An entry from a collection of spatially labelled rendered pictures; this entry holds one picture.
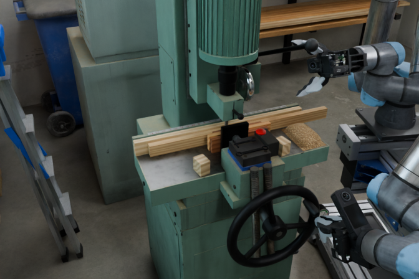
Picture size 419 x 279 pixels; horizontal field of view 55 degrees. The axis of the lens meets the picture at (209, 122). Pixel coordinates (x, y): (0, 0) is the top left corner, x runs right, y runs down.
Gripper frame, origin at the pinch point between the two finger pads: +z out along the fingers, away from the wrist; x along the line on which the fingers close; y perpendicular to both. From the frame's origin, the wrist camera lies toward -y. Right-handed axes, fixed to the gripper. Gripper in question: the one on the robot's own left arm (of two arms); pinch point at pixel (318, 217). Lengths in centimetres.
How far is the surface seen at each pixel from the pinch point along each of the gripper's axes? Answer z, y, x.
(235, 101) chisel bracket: 20.7, -34.5, -8.6
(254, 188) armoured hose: 8.9, -10.0, -12.9
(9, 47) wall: 250, -107, -89
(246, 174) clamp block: 8.0, -14.6, -14.8
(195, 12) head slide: 20, -62, -16
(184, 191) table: 20.7, -11.6, -29.6
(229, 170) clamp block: 16.0, -15.3, -16.6
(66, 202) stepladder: 121, -1, -66
